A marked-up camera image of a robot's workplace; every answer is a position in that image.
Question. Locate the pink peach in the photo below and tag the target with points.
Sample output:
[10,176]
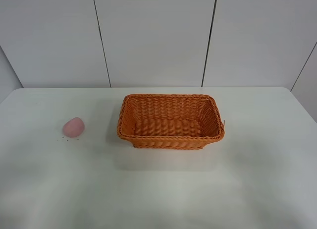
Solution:
[74,127]

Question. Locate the orange woven basket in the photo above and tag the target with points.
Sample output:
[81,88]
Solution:
[170,121]

